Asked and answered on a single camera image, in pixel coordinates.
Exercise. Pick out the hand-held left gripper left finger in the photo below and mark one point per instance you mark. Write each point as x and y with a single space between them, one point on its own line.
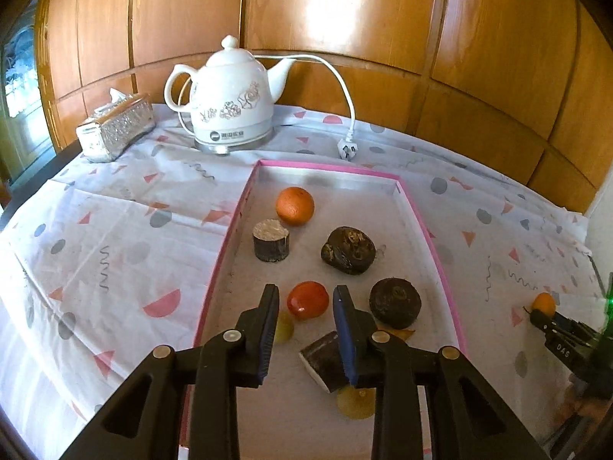
268 345

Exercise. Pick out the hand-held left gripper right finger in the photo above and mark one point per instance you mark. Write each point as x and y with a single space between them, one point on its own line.
344 345

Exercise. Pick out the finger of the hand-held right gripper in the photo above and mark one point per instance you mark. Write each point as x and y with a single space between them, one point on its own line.
560 342

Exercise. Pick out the pale yellow round fruit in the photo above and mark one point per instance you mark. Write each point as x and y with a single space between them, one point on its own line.
283 328

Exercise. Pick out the dark sugarcane piece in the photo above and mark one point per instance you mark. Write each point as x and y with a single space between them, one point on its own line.
272 240
321 359

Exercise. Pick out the orange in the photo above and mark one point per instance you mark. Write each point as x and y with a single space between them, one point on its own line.
544 303
294 206

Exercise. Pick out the red-orange tomato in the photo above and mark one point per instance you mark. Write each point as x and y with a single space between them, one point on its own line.
308 300

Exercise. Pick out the amber yellow fruit piece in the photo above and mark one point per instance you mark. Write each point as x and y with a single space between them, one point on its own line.
357 402

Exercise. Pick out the dark brown round fruit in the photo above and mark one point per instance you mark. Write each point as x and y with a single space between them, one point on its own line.
395 299

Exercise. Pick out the dark round fruit yellow patch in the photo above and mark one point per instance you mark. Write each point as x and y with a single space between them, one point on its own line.
348 249

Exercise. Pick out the pink-rimmed shallow box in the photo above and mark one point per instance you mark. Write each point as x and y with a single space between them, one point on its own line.
345 201

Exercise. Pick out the printed white tablecloth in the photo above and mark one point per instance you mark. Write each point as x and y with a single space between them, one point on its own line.
119 230

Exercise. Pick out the silver kettle base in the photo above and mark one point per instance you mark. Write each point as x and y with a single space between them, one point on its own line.
225 147

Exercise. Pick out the white ceramic electric kettle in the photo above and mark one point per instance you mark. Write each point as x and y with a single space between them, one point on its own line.
230 100

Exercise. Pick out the silver glitter tissue box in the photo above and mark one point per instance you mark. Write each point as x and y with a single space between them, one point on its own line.
115 127

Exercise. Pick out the glass cabinet door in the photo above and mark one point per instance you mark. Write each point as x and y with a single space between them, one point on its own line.
19 81

